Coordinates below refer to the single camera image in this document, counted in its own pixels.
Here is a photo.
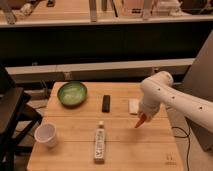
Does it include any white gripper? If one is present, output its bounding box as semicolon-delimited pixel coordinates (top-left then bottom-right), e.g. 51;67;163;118
138;100;160;122

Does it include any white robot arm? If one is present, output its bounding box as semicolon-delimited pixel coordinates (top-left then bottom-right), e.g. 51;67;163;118
135;71;213;133

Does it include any green ceramic bowl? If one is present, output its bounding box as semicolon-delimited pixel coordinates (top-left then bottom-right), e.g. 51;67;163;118
57;81;87;107

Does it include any white folded cloth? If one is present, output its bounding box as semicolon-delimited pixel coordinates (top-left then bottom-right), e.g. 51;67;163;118
129;99;139;115

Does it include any black rectangular block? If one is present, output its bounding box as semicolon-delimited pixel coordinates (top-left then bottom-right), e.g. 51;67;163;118
102;95;110;113

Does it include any grey panel board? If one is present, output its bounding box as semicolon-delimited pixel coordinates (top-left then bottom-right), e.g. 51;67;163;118
179;30;213;152

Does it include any white paper cup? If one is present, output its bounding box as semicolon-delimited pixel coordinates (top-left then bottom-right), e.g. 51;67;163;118
34;123;57;148

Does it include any black stool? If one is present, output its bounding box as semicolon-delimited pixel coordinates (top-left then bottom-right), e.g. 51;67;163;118
0;64;42;171

